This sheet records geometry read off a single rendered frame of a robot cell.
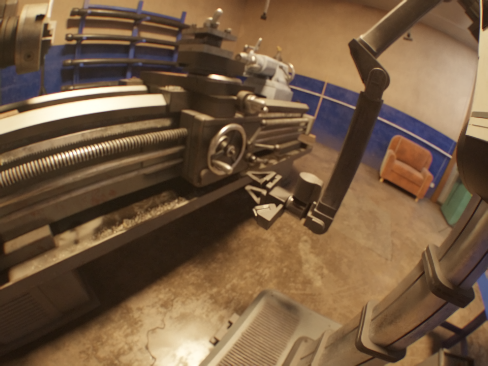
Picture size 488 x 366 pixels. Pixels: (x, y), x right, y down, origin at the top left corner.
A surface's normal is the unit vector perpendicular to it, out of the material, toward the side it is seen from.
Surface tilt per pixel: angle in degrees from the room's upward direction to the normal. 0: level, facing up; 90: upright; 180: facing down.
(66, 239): 0
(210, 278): 0
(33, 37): 97
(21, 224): 90
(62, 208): 90
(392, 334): 90
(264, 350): 0
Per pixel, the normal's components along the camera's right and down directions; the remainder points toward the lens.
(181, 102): 0.78, 0.44
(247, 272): 0.21, -0.85
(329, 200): -0.51, 0.12
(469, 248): -0.96, -0.07
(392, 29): -0.49, 0.35
